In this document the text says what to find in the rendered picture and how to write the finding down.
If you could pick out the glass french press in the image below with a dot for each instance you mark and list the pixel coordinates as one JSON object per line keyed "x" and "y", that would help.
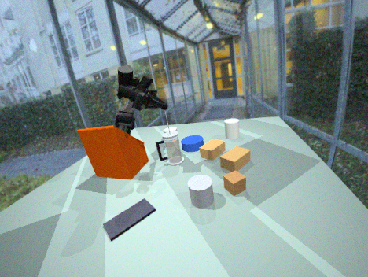
{"x": 172, "y": 146}

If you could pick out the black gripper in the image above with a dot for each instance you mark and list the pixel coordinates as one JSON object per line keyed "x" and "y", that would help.
{"x": 150, "y": 100}

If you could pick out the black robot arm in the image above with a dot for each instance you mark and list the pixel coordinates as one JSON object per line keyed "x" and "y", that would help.
{"x": 126, "y": 81}

